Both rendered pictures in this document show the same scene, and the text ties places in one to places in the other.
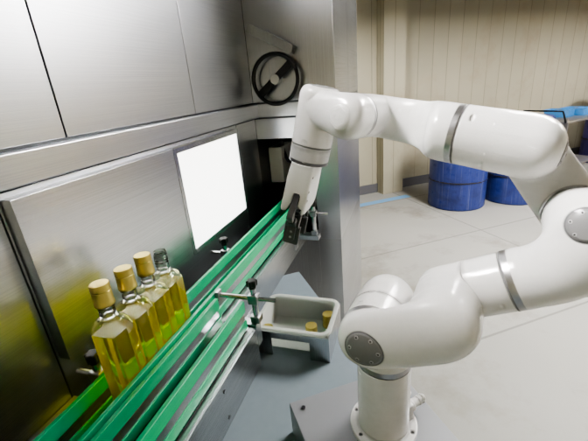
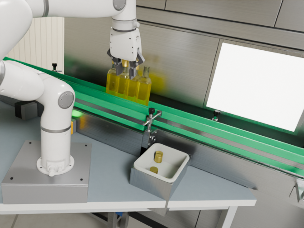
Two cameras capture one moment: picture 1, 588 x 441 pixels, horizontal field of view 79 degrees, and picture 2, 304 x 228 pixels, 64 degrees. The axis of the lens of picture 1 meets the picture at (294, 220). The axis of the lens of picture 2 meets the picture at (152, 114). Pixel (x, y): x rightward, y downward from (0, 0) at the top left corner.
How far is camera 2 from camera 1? 1.19 m
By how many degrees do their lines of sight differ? 85
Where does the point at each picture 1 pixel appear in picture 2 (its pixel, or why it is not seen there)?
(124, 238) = (162, 62)
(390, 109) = not seen: outside the picture
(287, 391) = (116, 163)
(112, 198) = (165, 42)
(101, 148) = (172, 18)
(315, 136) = not seen: hidden behind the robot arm
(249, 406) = (114, 150)
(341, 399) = (81, 157)
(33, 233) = not seen: hidden behind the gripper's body
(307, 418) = (78, 145)
